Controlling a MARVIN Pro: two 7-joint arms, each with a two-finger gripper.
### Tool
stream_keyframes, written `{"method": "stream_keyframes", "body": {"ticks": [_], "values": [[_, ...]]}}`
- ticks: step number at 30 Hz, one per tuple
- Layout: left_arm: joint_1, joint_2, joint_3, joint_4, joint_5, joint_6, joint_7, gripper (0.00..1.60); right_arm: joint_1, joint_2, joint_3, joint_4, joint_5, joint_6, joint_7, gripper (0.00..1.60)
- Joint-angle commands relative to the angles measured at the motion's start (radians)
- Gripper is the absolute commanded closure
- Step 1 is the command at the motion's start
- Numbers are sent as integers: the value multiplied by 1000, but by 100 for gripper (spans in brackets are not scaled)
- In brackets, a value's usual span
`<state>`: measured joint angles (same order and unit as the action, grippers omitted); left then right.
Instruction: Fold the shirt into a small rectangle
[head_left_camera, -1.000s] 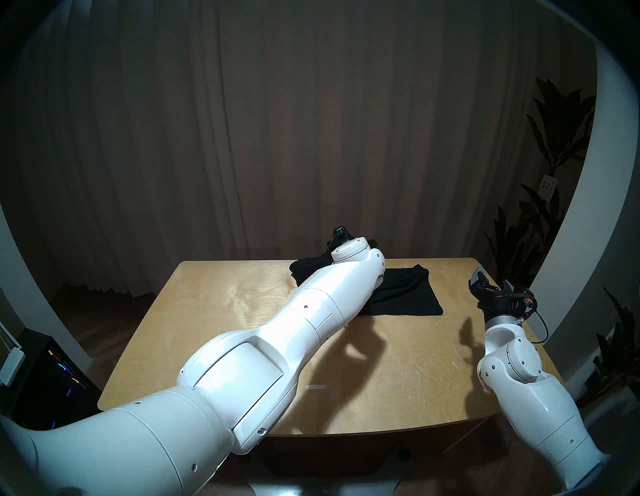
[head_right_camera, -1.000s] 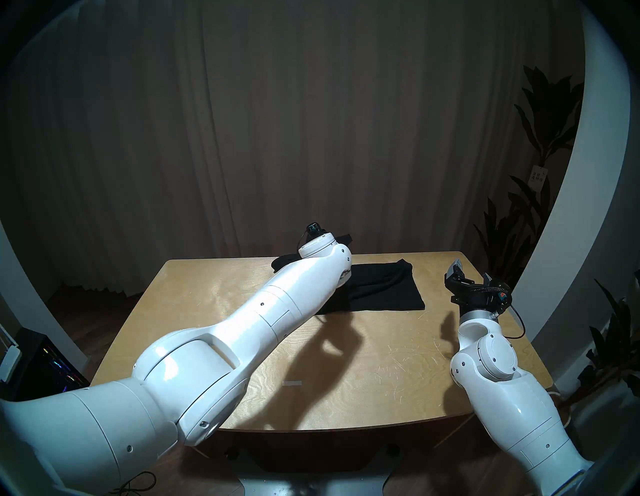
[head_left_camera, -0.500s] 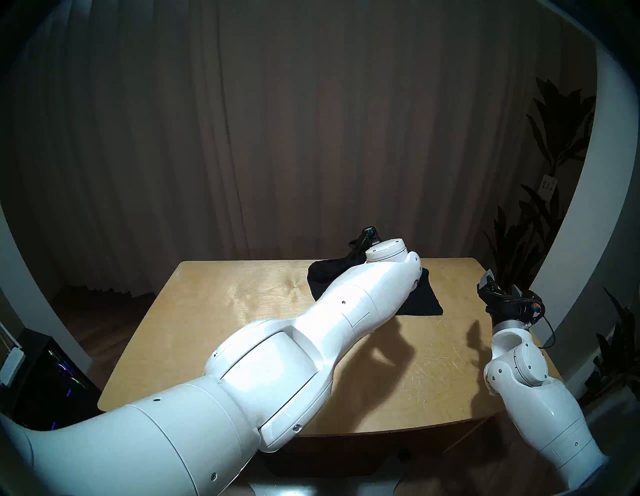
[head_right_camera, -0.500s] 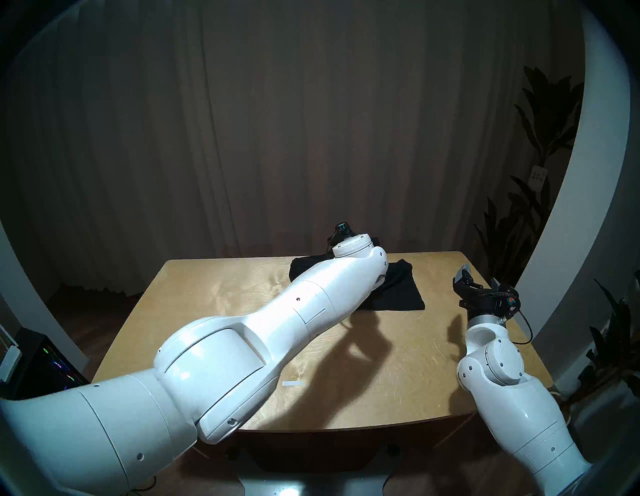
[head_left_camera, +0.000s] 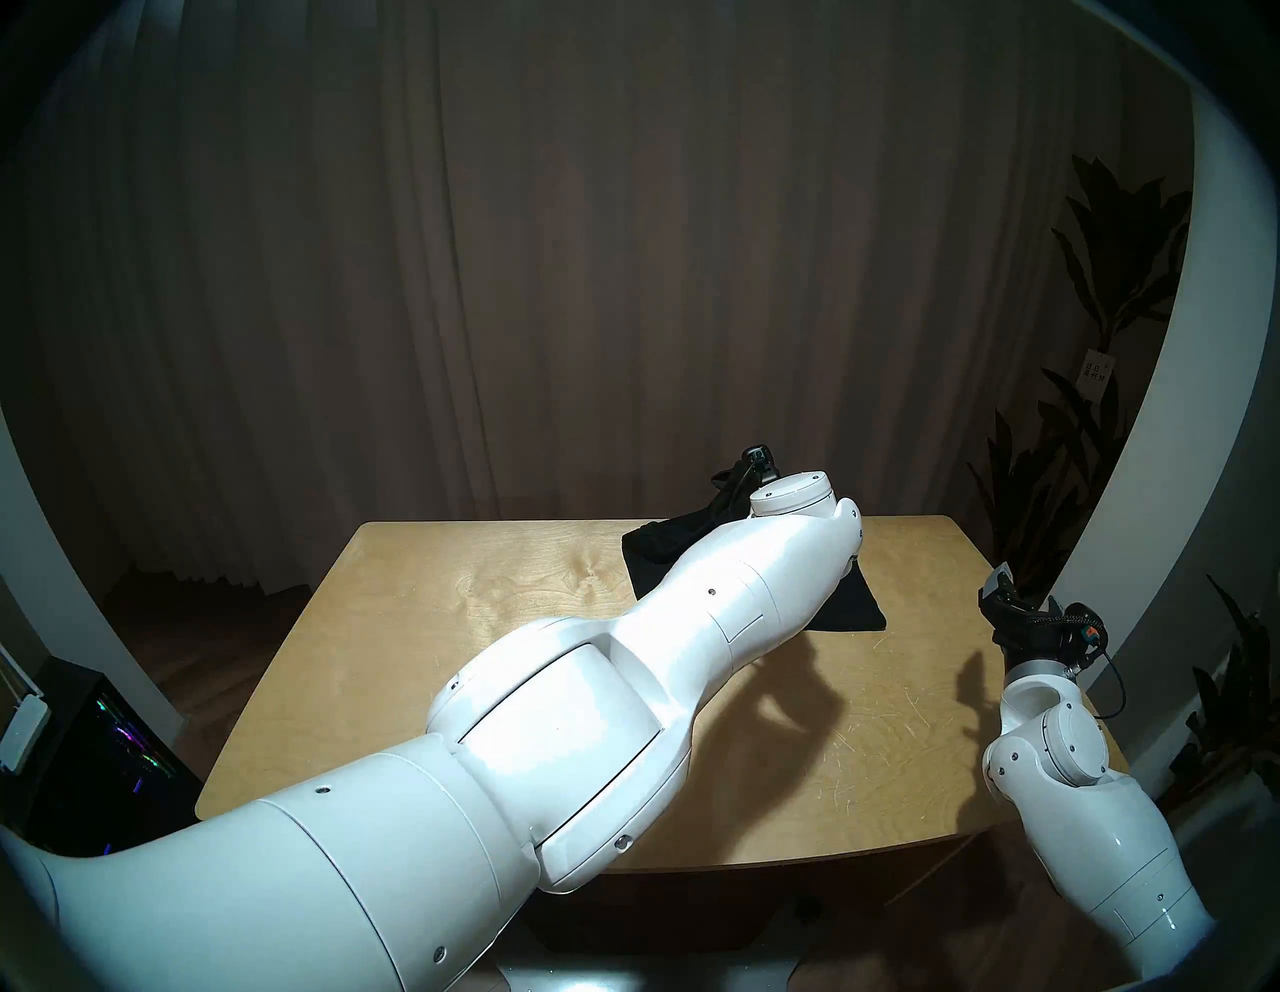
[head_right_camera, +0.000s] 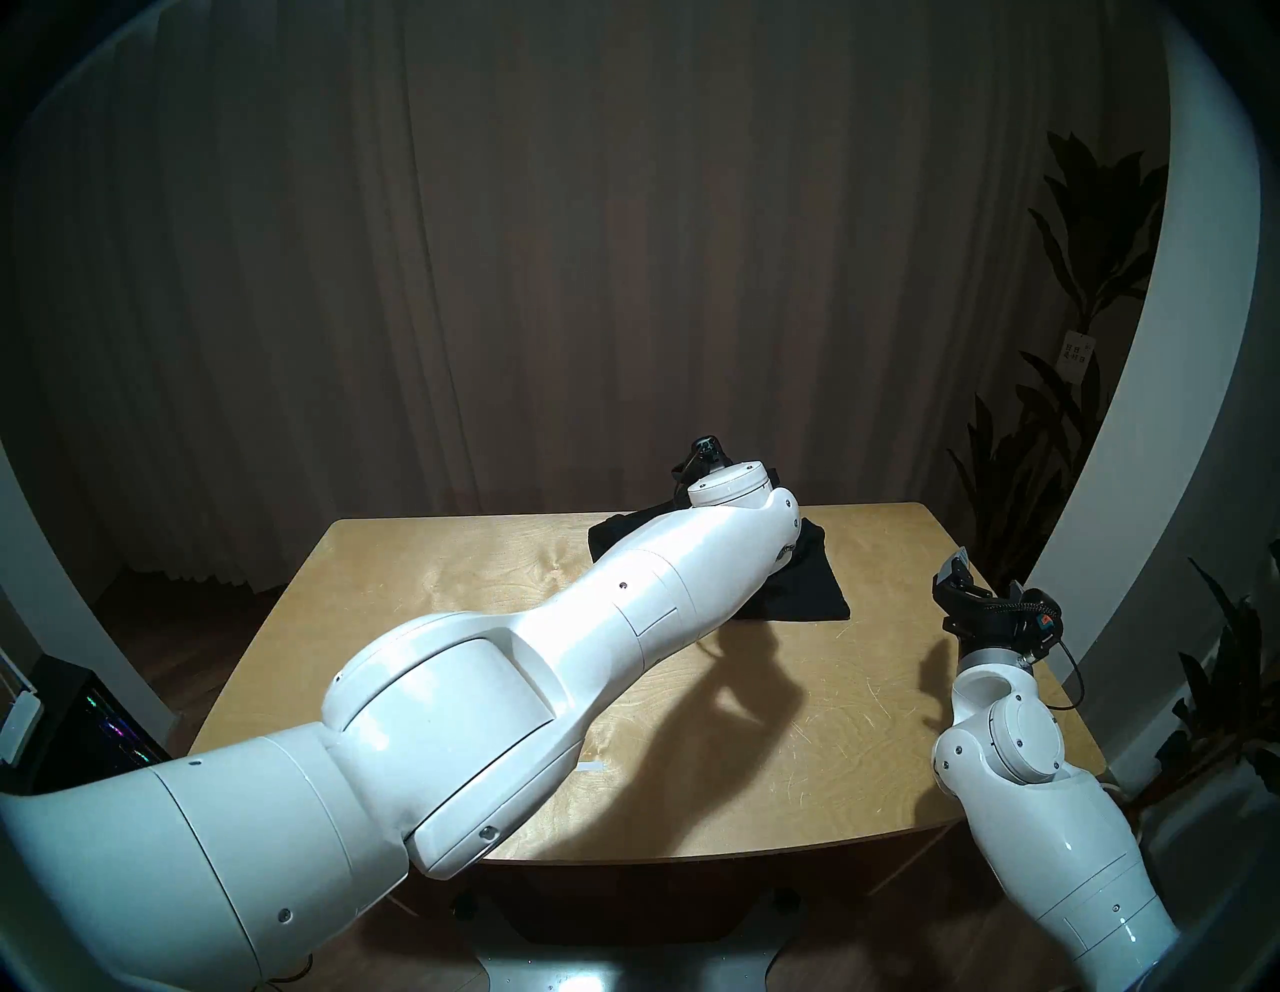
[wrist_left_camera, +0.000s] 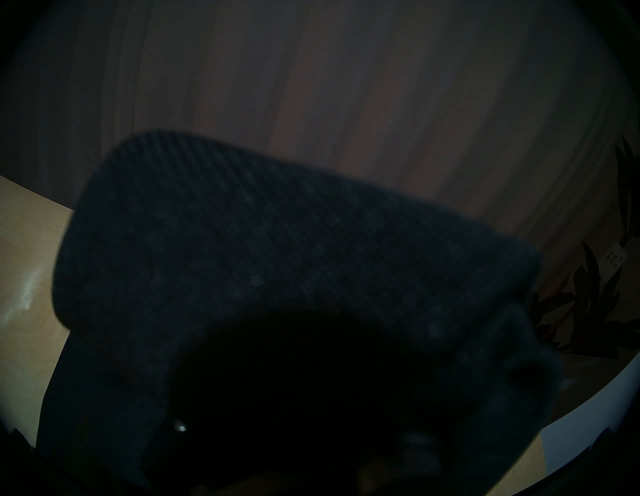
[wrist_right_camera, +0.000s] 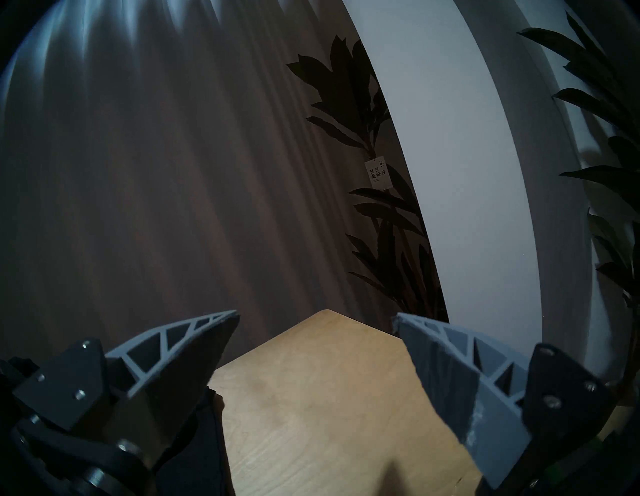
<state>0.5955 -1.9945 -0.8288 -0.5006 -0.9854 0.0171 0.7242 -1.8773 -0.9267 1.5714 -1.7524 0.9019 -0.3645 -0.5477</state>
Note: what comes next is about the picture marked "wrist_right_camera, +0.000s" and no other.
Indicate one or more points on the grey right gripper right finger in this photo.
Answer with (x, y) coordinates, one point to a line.
(465, 400)

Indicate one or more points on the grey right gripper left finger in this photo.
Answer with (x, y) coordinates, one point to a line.
(170, 385)

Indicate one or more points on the black t-shirt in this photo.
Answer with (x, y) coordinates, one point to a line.
(200, 460)

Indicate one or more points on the brown pleated curtain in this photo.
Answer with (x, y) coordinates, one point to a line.
(175, 175)

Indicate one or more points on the white paper plant tag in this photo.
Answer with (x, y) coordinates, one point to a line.
(378, 173)

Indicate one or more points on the dark plant in white pot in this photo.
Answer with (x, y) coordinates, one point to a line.
(615, 175)

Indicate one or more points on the tall dark leafy plant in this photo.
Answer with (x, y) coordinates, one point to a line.
(350, 90)

